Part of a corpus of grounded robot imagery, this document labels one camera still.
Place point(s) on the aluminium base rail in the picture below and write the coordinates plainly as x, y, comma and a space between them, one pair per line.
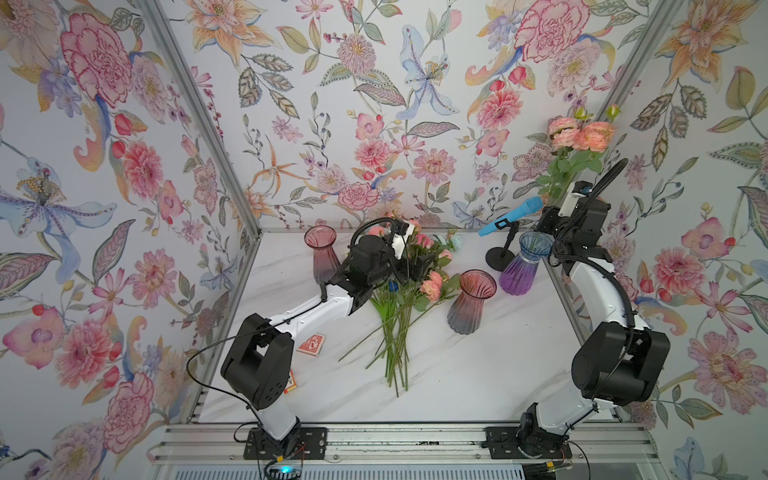
596, 450

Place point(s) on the blue toy microphone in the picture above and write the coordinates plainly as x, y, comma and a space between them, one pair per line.
529, 207

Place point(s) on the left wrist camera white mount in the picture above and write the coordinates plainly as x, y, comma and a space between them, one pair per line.
400, 232

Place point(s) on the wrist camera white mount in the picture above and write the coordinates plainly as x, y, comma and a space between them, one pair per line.
577, 191
400, 232

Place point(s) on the pink glass vase back left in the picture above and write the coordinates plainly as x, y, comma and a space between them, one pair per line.
321, 239

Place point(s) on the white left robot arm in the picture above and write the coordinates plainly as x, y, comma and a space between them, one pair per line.
258, 363

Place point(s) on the black microphone stand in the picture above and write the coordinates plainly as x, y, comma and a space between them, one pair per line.
498, 258

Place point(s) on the purple glass vase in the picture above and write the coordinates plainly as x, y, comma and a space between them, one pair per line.
518, 277

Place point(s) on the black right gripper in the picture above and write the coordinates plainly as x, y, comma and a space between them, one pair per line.
548, 219

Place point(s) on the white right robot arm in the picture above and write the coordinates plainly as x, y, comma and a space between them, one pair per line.
620, 361

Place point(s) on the pink flower stem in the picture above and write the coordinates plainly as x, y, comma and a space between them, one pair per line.
558, 150
588, 140

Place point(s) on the artificial flower bunch on table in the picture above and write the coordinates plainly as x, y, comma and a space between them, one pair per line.
401, 305

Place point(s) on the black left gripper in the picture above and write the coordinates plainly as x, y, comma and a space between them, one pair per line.
403, 272

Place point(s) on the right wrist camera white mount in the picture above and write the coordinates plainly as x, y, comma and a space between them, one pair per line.
577, 191

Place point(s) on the red playing card box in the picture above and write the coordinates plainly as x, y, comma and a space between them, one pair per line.
312, 346

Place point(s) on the orange yellow card box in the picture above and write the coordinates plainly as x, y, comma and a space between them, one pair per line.
291, 384

